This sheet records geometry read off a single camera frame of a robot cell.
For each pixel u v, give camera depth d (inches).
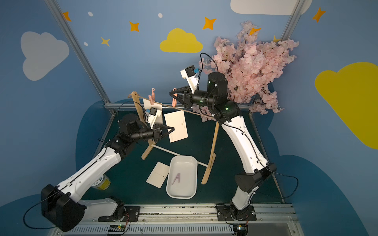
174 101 23.3
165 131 26.4
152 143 39.9
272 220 28.9
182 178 34.7
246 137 17.6
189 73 19.7
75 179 16.8
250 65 24.1
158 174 34.8
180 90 21.8
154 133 23.8
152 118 24.6
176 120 26.2
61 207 14.8
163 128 26.0
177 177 33.9
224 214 29.0
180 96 23.1
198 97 20.8
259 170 16.7
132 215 28.9
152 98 25.1
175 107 24.1
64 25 29.4
